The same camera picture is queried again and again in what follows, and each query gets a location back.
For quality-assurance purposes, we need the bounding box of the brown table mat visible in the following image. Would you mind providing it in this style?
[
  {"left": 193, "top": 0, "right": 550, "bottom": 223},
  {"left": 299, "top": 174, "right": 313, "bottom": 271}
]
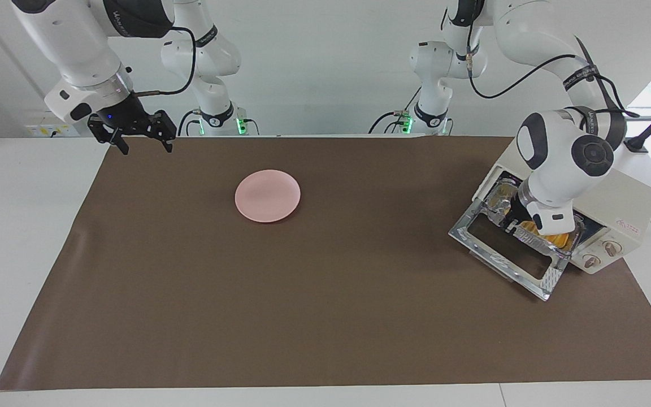
[{"left": 0, "top": 136, "right": 651, "bottom": 391}]

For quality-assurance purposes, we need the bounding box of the cream white toaster oven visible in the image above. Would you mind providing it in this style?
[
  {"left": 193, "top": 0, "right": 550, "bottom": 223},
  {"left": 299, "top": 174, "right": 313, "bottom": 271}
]
[{"left": 449, "top": 136, "right": 651, "bottom": 301}]

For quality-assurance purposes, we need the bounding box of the white wall socket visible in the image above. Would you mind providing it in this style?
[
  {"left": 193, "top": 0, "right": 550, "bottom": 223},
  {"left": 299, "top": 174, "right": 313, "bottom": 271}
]
[{"left": 23, "top": 109, "right": 81, "bottom": 138}]

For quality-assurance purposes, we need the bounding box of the black base cable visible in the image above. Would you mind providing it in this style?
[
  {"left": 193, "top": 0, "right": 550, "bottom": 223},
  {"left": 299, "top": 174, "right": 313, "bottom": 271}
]
[
  {"left": 177, "top": 109, "right": 202, "bottom": 137},
  {"left": 367, "top": 85, "right": 423, "bottom": 135}
]

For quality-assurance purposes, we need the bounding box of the glass oven door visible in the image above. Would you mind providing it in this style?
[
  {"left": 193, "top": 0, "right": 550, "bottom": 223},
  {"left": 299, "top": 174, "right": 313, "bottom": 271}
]
[{"left": 449, "top": 212, "right": 569, "bottom": 301}]

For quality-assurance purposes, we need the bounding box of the pink round plate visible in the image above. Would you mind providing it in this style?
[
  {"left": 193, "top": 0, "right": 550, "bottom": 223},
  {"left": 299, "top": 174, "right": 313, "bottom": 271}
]
[{"left": 235, "top": 169, "right": 302, "bottom": 224}]

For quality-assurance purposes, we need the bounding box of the aluminium foil tray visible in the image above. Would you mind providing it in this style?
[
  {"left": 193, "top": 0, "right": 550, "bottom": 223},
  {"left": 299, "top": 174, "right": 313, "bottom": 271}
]
[{"left": 483, "top": 177, "right": 584, "bottom": 253}]

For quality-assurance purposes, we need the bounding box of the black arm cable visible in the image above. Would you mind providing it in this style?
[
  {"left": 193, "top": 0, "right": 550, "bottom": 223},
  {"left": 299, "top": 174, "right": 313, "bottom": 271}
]
[
  {"left": 466, "top": 34, "right": 641, "bottom": 120},
  {"left": 136, "top": 25, "right": 199, "bottom": 97}
]

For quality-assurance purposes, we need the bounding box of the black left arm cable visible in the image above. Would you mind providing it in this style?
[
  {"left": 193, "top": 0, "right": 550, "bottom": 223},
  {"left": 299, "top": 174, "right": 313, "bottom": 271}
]
[{"left": 466, "top": 34, "right": 641, "bottom": 120}]

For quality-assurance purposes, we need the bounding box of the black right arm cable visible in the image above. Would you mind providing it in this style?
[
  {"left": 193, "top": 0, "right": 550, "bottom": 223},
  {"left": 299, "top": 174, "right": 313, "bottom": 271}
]
[{"left": 136, "top": 25, "right": 199, "bottom": 97}]

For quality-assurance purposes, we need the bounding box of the sliced orange bread loaf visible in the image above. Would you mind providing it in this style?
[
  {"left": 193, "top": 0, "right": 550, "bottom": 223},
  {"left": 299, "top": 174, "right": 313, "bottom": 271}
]
[{"left": 520, "top": 220, "right": 576, "bottom": 250}]

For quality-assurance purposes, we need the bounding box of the black right base cable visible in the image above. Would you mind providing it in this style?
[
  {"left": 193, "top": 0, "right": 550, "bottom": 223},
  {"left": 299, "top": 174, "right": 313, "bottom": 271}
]
[{"left": 177, "top": 109, "right": 202, "bottom": 137}]

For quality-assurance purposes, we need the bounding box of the black left base cable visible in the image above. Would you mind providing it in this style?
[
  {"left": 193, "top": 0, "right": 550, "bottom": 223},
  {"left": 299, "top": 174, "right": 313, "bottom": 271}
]
[{"left": 367, "top": 85, "right": 423, "bottom": 135}]

